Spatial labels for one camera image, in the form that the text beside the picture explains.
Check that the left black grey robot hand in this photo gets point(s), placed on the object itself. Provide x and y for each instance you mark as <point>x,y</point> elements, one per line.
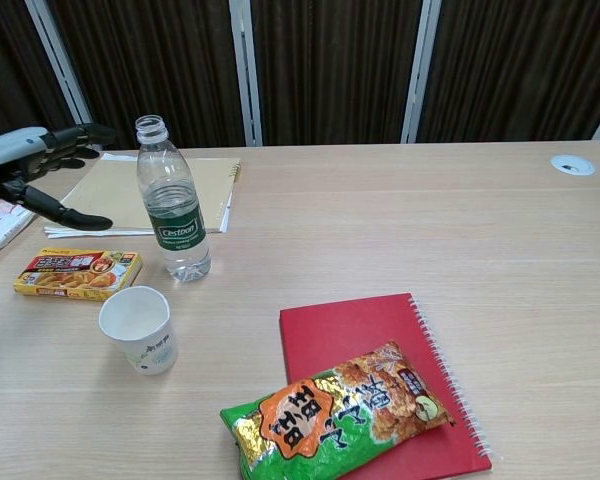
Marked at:
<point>15,145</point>

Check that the transparent lidless water bottle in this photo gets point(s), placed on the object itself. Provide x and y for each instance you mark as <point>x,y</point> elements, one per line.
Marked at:
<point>177,230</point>

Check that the white paper cup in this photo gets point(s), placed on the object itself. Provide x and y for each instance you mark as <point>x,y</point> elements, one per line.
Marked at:
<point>145,345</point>

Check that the pink wet wipes pack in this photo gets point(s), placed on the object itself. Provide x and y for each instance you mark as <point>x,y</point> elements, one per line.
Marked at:
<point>0,225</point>

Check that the dark folding screen panel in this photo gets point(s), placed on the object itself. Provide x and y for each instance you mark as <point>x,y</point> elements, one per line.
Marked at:
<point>150,60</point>
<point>330,65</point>
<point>5,60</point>
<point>510,65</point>

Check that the tan folder with papers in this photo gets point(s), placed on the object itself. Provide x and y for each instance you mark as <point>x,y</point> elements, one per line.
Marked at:
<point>80,231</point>

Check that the yellow curry box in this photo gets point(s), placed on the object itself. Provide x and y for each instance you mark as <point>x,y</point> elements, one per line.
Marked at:
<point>75,275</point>

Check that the red spiral notebook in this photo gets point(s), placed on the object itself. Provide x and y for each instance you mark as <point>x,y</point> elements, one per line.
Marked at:
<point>340,325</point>

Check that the green snack bag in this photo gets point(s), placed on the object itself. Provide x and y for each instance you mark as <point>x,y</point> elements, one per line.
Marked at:
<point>330,420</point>

